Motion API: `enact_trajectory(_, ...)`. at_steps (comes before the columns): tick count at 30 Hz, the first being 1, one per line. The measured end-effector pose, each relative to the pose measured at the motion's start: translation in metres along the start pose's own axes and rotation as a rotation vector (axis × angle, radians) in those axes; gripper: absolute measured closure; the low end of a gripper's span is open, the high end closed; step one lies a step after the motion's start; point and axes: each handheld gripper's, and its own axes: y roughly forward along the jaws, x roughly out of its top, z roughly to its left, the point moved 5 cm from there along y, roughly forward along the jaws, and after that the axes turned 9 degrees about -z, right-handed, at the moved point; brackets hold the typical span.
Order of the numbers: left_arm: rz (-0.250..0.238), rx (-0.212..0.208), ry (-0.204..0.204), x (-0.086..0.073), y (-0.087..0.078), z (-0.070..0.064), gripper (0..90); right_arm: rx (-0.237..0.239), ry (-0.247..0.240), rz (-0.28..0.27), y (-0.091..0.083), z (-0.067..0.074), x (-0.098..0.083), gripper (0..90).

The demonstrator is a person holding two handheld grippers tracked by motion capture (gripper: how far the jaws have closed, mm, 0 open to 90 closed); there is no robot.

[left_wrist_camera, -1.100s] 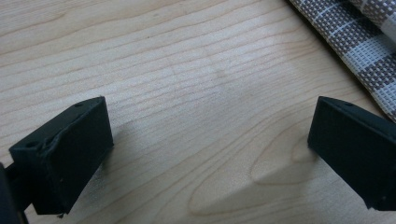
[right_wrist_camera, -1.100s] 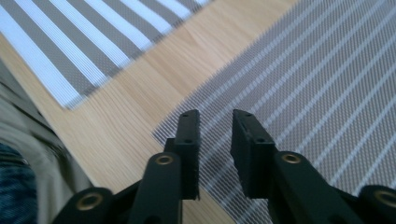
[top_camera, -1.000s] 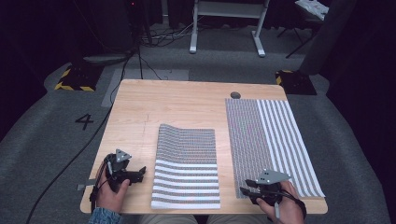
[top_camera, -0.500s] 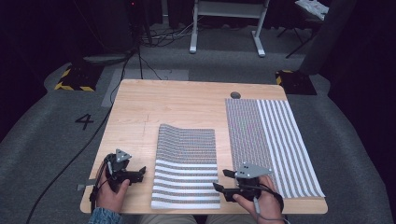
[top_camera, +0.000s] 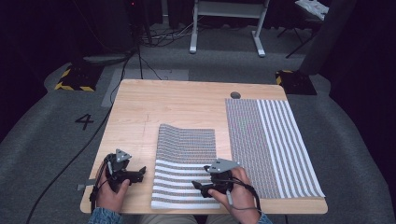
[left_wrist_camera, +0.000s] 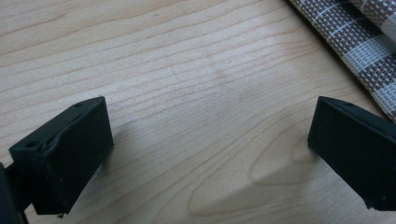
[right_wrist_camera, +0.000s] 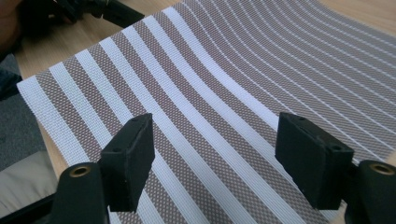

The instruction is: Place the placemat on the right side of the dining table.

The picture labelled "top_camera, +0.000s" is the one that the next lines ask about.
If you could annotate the black chair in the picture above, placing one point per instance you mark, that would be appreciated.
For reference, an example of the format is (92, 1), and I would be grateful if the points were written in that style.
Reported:
(306, 25)

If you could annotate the black yellow striped stand base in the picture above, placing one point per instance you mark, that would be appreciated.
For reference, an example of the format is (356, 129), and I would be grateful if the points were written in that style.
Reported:
(295, 82)
(79, 79)

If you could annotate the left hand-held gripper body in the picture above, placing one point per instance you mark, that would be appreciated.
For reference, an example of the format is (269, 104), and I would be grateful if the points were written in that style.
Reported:
(116, 166)

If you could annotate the person's leg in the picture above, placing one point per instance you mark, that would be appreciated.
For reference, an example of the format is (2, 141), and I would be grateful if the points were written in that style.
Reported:
(168, 219)
(222, 219)

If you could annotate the white desk frame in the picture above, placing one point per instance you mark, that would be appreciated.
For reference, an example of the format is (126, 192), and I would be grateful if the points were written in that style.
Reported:
(230, 9)

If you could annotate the person's left leg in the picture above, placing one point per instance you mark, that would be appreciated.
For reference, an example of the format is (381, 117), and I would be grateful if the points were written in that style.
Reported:
(168, 219)

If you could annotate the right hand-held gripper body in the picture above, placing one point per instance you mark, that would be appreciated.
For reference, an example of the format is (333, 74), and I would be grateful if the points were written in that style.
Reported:
(221, 165)

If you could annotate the person's right hand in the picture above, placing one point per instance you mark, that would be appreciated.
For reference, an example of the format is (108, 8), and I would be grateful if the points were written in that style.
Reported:
(244, 199)

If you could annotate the grey flat floor base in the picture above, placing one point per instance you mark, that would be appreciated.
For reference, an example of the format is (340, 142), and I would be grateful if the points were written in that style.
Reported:
(104, 58)

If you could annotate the black stand pole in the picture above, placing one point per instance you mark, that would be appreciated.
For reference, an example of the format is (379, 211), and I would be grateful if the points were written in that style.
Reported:
(137, 34)

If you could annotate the grey curtain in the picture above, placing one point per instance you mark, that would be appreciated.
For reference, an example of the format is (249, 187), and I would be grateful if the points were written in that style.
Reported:
(330, 34)

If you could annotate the person's left hand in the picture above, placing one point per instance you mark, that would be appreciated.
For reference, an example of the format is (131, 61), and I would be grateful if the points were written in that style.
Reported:
(109, 197)

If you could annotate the person's right leg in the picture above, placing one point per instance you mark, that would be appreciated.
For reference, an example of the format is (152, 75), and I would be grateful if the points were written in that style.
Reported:
(222, 219)

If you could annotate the grey white striped cloth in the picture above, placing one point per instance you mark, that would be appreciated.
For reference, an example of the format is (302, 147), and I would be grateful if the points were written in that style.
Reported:
(267, 146)

